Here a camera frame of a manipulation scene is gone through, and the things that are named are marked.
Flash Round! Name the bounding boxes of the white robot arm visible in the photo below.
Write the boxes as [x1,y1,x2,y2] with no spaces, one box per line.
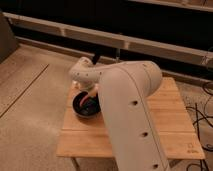
[69,57,170,171]

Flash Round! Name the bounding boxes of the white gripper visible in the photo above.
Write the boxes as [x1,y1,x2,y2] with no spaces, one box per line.
[72,81,98,97]

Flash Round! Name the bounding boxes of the wooden table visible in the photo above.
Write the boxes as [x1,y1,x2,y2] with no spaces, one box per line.
[56,77,205,160]

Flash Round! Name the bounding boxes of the black floor cables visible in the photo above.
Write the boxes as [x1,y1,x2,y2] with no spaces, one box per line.
[185,80,213,171]

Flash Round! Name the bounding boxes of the black ceramic bowl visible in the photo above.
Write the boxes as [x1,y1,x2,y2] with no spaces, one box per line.
[72,92,101,118]

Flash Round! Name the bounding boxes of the white shelf rail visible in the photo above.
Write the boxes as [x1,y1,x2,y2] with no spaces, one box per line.
[3,12,213,66]

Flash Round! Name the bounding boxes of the red pepper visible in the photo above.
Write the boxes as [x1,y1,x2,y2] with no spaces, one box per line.
[79,94,91,106]

